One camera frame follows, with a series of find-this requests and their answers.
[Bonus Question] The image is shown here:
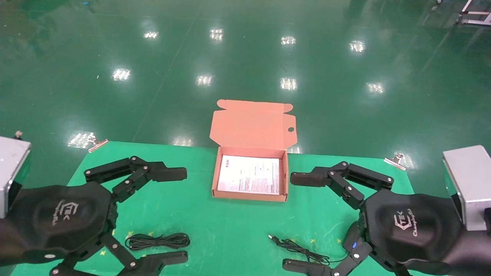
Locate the black data cable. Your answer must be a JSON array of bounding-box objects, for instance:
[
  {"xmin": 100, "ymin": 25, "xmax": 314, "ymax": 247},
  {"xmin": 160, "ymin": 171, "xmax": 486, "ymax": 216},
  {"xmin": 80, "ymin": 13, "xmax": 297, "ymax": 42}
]
[{"xmin": 125, "ymin": 233, "xmax": 191, "ymax": 251}]

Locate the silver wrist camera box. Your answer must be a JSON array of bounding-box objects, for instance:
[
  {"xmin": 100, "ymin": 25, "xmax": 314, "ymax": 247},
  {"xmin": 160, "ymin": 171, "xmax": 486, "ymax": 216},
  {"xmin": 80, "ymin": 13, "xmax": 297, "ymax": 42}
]
[
  {"xmin": 0, "ymin": 137, "xmax": 31, "ymax": 219},
  {"xmin": 442, "ymin": 145, "xmax": 491, "ymax": 232}
]

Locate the metal binder clip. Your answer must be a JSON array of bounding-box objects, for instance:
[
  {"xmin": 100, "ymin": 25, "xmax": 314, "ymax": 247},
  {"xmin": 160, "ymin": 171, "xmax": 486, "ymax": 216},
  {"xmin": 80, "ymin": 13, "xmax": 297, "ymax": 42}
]
[
  {"xmin": 88, "ymin": 139, "xmax": 109, "ymax": 153},
  {"xmin": 384, "ymin": 153, "xmax": 407, "ymax": 171}
]

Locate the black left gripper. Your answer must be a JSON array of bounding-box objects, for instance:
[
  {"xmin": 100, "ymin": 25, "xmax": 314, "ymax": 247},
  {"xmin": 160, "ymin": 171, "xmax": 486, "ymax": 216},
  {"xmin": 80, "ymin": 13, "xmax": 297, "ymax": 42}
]
[{"xmin": 0, "ymin": 156, "xmax": 189, "ymax": 276}]

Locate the white metal frame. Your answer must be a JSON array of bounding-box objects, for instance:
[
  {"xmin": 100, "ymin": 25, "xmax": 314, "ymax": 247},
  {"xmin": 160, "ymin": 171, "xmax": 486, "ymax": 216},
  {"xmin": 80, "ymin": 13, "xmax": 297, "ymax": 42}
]
[{"xmin": 456, "ymin": 0, "xmax": 491, "ymax": 26}]

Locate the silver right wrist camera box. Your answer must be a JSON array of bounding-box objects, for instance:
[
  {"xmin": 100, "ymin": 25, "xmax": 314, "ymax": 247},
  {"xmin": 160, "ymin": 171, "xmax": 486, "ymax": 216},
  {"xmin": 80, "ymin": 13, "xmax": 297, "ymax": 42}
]
[{"xmin": 442, "ymin": 145, "xmax": 491, "ymax": 232}]

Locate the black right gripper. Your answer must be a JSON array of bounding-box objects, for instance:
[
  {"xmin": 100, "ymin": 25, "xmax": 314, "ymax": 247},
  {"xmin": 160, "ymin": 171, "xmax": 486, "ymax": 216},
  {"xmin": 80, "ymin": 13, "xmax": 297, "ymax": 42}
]
[{"xmin": 282, "ymin": 161, "xmax": 476, "ymax": 276}]

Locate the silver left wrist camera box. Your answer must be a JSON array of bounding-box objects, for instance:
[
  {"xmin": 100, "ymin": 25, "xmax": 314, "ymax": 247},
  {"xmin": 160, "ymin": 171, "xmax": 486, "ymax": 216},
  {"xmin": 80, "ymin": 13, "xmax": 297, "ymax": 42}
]
[{"xmin": 0, "ymin": 137, "xmax": 31, "ymax": 219}]

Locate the green table mat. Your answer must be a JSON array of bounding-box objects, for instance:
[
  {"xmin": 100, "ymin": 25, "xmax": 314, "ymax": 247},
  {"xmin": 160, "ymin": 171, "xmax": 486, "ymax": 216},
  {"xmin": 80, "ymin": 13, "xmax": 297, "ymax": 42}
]
[{"xmin": 10, "ymin": 141, "xmax": 447, "ymax": 276}]

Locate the white printed paper sheet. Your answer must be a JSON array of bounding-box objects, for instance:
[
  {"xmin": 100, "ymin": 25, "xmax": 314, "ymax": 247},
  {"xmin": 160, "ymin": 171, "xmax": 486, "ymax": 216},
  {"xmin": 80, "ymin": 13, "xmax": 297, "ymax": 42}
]
[{"xmin": 217, "ymin": 155, "xmax": 280, "ymax": 195}]

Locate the orange cardboard box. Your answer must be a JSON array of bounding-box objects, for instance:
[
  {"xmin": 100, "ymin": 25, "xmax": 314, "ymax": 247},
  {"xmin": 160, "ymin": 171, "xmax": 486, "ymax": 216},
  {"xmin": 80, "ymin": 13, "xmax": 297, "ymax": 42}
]
[{"xmin": 209, "ymin": 99, "xmax": 297, "ymax": 202}]

